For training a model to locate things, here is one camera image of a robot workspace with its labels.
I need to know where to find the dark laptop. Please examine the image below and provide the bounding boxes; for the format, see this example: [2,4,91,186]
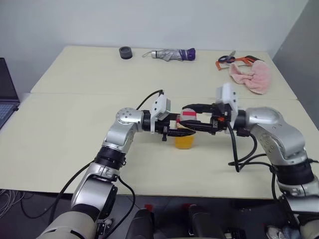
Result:
[0,57,20,130]

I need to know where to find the dark rounded shape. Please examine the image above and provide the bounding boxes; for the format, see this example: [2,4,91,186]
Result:
[187,204,225,239]
[124,208,156,239]

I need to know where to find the dark grey round roll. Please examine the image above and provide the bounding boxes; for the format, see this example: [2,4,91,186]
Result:
[119,46,134,61]

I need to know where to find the blue handled scissors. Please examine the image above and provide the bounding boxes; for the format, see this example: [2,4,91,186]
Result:
[218,50,236,63]

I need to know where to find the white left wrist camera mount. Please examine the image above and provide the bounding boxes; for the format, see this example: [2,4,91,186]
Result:
[150,93,173,135]

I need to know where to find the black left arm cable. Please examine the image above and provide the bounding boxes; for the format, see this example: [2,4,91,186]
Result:
[48,89,164,236]

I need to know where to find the white floor cable bundle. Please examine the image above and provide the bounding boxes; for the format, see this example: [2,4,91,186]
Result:
[0,190,26,218]

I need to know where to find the orange hacksaw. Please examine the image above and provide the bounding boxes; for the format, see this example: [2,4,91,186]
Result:
[215,55,265,71]

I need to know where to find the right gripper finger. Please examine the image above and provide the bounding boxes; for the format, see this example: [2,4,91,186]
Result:
[182,102,214,115]
[177,120,213,133]

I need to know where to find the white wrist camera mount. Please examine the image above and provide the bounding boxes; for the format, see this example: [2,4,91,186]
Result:
[150,93,173,135]
[215,82,239,129]

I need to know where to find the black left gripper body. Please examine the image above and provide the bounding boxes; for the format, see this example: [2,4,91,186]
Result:
[155,113,173,142]

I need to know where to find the pink towel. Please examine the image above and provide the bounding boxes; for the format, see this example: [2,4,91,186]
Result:
[229,60,273,96]

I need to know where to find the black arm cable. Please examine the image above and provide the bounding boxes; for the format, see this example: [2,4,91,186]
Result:
[227,123,279,200]
[48,89,164,236]

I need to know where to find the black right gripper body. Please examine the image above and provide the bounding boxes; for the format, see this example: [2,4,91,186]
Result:
[210,103,232,136]

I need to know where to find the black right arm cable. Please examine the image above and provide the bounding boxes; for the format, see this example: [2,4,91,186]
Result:
[227,123,279,200]

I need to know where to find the white sneaker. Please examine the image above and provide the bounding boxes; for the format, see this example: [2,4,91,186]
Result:
[266,225,287,239]

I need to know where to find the folded silver purple umbrella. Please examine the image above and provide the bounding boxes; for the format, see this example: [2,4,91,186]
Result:
[142,47,197,62]

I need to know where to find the clear orange juice bottle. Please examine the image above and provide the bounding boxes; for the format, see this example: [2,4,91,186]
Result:
[174,108,198,150]

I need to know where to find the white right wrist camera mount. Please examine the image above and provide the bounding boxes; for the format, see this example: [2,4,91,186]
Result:
[215,82,239,129]

